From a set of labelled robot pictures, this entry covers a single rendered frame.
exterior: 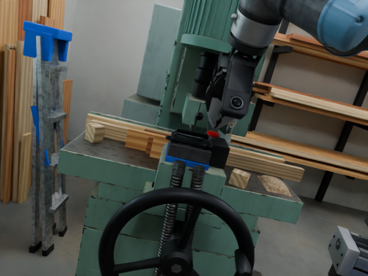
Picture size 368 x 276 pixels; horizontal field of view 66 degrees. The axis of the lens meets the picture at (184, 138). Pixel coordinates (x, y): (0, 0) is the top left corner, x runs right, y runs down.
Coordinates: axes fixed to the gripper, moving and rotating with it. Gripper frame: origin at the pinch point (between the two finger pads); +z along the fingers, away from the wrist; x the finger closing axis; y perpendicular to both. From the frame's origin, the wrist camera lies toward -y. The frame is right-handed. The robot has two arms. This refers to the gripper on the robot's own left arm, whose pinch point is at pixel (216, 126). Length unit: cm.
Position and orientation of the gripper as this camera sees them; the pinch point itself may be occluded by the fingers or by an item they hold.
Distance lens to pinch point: 62.9
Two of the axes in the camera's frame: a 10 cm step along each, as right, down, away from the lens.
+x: -9.7, -2.3, -0.7
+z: -2.1, 6.8, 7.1
